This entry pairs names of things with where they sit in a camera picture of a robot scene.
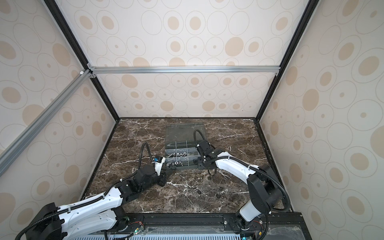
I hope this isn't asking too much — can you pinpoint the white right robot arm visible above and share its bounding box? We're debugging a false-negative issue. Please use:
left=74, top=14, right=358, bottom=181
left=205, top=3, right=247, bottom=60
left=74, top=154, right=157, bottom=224
left=196, top=140, right=290, bottom=223

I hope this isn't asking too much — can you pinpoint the horizontal aluminium frame bar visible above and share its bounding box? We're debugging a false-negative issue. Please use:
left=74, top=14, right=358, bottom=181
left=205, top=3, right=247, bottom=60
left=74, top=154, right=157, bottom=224
left=90, top=66, right=280, bottom=74

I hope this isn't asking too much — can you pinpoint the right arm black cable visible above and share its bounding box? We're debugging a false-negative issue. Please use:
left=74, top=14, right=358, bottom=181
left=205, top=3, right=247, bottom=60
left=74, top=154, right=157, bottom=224
left=193, top=128, right=292, bottom=238

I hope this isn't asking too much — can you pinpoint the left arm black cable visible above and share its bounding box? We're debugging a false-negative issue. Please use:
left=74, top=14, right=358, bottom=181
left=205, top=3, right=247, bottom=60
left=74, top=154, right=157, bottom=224
left=14, top=142, right=155, bottom=240

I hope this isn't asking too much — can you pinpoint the diagonal aluminium frame bar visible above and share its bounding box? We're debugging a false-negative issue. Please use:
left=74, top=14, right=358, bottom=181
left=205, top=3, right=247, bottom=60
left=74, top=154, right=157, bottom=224
left=1, top=70, right=91, bottom=175

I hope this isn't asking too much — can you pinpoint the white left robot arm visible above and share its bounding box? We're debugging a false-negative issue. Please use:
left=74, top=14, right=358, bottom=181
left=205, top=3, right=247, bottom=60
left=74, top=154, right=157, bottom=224
left=16, top=165, right=167, bottom=240

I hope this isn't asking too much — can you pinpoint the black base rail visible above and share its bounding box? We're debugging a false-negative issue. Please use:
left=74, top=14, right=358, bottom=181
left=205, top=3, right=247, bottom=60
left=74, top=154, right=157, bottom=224
left=53, top=211, right=313, bottom=240

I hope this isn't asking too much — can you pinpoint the clear grey compartment organizer box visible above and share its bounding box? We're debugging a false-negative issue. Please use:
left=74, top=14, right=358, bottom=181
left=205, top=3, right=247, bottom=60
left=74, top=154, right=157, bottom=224
left=165, top=123, right=207, bottom=171

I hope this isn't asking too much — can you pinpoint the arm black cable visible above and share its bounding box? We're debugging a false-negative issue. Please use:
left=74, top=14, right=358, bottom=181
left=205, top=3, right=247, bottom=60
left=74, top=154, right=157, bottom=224
left=193, top=128, right=292, bottom=238
left=14, top=142, right=155, bottom=240

